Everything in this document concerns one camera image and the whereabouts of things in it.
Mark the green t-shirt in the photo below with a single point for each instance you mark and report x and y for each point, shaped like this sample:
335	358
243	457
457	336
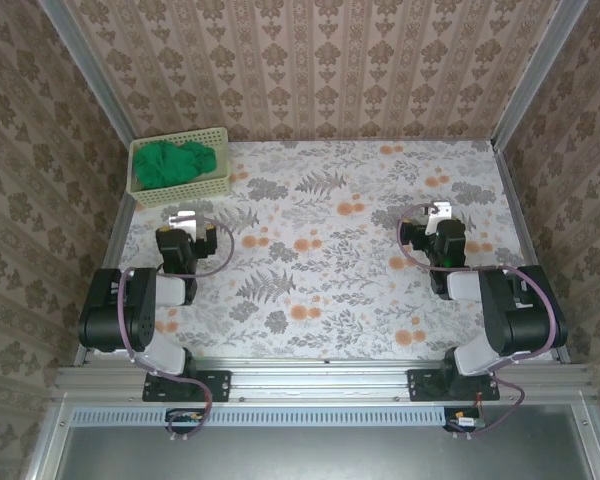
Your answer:
170	165

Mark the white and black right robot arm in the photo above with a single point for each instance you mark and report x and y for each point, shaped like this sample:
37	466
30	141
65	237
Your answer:
510	310

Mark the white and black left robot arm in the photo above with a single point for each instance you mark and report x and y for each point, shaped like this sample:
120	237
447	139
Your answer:
110	310

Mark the pale yellow plastic basket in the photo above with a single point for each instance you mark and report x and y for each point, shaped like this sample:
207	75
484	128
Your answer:
180	196

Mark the floral table cover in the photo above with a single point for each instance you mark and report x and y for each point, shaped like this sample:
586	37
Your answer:
330	310

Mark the small black connector box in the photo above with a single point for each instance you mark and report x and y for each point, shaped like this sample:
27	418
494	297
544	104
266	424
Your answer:
462	421
185	420

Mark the grey metal panel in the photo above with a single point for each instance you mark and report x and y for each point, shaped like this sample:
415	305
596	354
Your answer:
320	455

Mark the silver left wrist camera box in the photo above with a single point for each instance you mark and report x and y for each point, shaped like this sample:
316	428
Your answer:
182	222

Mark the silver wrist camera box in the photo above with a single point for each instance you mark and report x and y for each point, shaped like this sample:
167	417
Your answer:
182	222
442	212

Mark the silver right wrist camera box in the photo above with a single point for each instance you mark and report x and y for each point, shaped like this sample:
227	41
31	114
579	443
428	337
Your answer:
442	212

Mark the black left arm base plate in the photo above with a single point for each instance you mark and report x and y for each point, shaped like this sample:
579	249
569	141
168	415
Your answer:
220	385

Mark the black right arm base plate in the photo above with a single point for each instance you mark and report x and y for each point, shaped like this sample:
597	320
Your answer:
417	387

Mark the aluminium frame post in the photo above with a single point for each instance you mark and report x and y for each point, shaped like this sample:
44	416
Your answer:
535	75
91	75

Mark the aluminium mounting rail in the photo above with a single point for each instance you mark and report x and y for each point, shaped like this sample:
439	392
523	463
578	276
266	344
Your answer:
320	380

